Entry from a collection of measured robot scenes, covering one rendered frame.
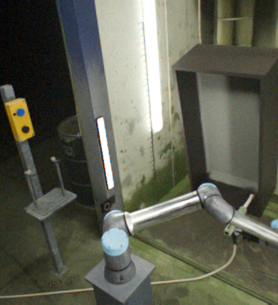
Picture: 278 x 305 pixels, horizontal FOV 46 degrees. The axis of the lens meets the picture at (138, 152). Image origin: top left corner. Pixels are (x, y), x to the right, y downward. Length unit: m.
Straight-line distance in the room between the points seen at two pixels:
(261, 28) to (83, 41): 1.94
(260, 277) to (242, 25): 2.16
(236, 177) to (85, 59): 1.64
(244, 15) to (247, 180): 1.48
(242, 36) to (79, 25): 1.66
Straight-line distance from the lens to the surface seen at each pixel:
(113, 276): 1.99
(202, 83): 2.59
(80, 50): 2.31
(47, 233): 2.76
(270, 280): 2.87
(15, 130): 2.23
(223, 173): 3.06
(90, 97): 2.38
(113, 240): 1.87
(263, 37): 3.63
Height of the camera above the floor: 2.18
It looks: 29 degrees down
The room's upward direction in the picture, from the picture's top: 6 degrees counter-clockwise
